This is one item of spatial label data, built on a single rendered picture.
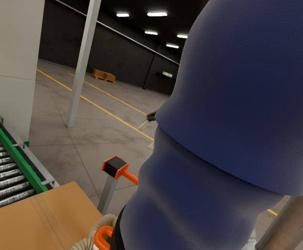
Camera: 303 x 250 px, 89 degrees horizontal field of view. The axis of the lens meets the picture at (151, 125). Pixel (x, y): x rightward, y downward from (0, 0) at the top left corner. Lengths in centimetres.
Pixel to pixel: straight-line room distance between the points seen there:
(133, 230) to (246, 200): 18
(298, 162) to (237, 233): 12
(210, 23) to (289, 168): 17
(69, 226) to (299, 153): 82
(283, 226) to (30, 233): 101
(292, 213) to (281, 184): 69
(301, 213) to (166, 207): 71
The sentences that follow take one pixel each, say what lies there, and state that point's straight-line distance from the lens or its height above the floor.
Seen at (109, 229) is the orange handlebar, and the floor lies 123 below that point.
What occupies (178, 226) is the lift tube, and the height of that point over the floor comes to 149.
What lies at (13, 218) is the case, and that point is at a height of 95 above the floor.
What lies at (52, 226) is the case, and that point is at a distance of 87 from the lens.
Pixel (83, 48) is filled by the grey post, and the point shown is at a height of 160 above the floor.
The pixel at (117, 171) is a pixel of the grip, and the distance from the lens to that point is 69.
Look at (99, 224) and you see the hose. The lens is 60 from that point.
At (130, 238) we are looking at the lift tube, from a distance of 33.
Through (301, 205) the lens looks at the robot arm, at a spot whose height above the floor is 141.
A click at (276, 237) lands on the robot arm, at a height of 123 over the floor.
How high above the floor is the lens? 166
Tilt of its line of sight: 18 degrees down
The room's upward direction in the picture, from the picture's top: 22 degrees clockwise
